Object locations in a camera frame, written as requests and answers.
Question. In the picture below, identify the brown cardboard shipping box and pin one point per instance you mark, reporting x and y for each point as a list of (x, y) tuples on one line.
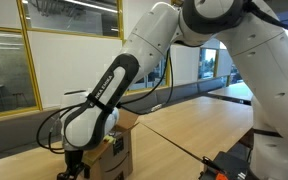
[(117, 163)]

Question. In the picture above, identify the grey bench sofa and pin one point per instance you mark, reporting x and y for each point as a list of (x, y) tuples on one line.
[(10, 133)]

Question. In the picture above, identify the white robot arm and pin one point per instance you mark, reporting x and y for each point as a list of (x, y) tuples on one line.
[(150, 36)]

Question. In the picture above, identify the light wooden side table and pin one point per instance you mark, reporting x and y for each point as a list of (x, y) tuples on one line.
[(234, 91)]

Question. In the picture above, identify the yellow window frame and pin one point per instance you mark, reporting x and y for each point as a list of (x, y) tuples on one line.
[(31, 66)]

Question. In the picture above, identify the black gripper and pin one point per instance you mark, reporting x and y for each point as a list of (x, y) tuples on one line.
[(73, 158)]

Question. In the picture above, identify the dark wooden stool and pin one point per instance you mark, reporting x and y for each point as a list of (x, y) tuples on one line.
[(20, 95)]

